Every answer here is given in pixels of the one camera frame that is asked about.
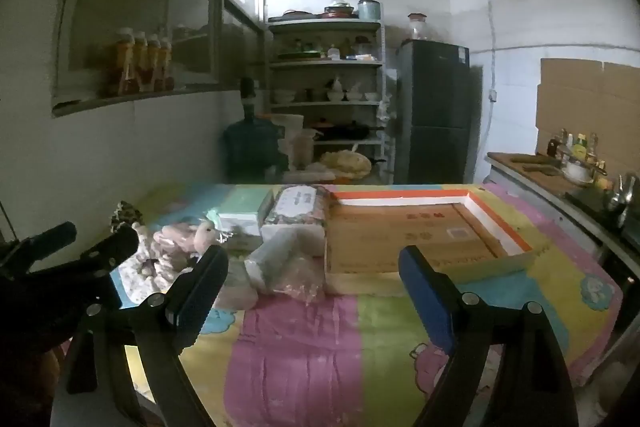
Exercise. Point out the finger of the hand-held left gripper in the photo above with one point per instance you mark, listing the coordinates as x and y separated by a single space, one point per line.
112 247
50 237

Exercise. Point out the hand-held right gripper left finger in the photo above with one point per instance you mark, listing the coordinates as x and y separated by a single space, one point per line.
192 312

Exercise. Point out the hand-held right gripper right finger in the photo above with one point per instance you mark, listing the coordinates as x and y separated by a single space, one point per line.
425 302

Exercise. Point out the leopard-print cloth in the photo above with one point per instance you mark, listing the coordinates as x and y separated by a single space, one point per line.
125 212

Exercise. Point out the white cloth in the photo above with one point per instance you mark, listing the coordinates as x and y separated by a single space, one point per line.
145 267
235 292

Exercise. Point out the pale plush toy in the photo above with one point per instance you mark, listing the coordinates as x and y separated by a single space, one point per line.
175 239

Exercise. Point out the orange-edged cardboard box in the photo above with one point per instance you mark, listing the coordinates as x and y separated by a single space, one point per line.
400 227

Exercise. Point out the light green packet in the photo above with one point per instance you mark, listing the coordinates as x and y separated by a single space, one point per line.
240 207

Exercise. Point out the colourful printed blanket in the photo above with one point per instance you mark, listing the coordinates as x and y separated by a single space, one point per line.
300 357

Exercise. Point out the floral tissue pack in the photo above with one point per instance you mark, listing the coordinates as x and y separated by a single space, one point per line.
295 207

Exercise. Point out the kitchen counter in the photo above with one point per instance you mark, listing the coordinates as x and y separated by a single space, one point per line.
525 182

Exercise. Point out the stack of flatbreads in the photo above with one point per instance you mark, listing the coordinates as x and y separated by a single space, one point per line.
345 164

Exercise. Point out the blue water jug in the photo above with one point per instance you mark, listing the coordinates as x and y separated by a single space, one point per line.
250 147

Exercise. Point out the wrapped noodle bundle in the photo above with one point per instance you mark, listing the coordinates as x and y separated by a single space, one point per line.
310 175

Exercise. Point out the cleaver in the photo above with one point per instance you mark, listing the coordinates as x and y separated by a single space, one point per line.
532 160
542 170

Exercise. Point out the black pan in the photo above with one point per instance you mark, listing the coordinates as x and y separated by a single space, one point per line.
350 131

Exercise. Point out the black induction cooker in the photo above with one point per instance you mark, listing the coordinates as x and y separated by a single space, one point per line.
590 203

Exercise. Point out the dark fridge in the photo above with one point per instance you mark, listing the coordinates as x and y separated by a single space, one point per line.
435 107

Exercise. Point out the clear plastic container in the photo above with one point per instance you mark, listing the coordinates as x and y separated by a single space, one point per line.
302 149

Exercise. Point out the white bowl with food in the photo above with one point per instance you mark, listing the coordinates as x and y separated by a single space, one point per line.
579 172

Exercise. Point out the black water pump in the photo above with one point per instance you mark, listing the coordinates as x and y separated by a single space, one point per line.
247 97

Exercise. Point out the white flour sack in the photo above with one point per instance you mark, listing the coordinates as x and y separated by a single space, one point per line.
289 127

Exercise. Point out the yellow-green bottle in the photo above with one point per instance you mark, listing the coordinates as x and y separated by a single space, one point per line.
580 149

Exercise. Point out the metal kettle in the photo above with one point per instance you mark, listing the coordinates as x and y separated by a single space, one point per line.
620 194

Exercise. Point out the clear glass bottle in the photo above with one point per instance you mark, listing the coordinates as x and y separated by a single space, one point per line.
593 146

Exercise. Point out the white metal shelf rack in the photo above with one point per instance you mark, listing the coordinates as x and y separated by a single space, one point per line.
325 63

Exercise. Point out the glass sliding window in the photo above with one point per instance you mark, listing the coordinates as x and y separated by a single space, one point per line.
217 2

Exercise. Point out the glass jar with red lid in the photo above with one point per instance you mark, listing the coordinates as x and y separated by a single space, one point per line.
418 27

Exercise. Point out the teal enamel pot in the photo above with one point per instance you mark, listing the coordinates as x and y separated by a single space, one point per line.
369 8

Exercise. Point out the red bowls with lid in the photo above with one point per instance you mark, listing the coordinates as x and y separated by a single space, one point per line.
338 9

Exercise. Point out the wall socket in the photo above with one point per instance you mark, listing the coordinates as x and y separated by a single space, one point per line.
493 96

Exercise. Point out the cardboard wall sheet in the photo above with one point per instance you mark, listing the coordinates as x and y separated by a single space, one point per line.
585 107

